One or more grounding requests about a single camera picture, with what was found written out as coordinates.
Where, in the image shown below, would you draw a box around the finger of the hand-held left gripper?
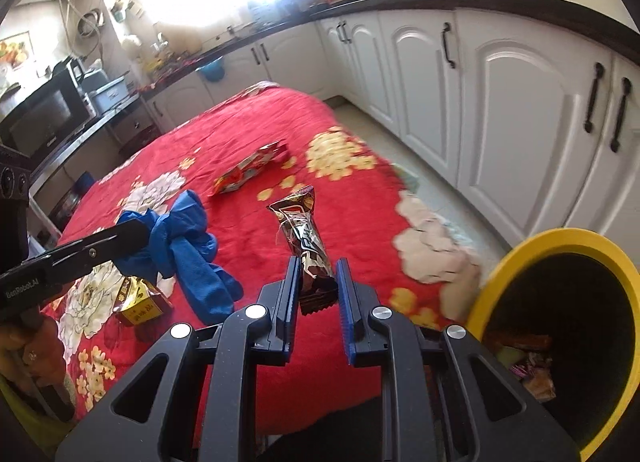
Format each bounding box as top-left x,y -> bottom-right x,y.
45,219 -> 151,288

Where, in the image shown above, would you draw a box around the person's left hand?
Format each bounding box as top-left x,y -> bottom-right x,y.
0,309 -> 68,393

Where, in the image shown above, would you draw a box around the dark drawer unit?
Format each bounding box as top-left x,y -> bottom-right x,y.
112,107 -> 161,153

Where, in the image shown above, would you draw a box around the black countertop oven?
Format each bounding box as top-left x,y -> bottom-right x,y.
0,69 -> 98,158

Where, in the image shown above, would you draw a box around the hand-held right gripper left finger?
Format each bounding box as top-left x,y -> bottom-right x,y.
55,257 -> 301,462

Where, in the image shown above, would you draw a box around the small gold box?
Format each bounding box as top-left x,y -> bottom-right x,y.
114,276 -> 175,327

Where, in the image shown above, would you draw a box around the white kitchen base cabinets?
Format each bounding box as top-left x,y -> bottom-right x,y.
145,7 -> 640,253

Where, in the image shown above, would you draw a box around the framed wall picture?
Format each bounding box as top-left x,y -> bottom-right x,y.
0,31 -> 33,68

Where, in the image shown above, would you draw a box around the orange snack wrapper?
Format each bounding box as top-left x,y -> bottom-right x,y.
487,332 -> 553,354

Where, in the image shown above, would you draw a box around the red snack wrapper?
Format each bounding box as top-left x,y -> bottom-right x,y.
207,140 -> 296,197

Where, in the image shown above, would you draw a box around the blue rubber glove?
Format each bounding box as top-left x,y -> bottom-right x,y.
117,190 -> 243,323

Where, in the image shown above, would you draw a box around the brown snack wrapper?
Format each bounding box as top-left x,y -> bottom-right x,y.
268,184 -> 337,315

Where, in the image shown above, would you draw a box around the red floral cloth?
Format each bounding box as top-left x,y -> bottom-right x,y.
40,82 -> 483,443

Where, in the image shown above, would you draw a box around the white bread box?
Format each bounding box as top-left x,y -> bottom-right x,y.
82,74 -> 133,113

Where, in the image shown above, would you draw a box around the yellow green garment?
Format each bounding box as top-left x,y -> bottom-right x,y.
0,377 -> 76,462

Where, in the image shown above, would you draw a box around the tan snack wrapper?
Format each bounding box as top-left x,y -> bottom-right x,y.
522,367 -> 557,403

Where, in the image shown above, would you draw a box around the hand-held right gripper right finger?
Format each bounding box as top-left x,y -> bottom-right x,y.
336,258 -> 583,462

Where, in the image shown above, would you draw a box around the yellow trash bin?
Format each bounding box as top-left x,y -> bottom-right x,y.
467,228 -> 640,460

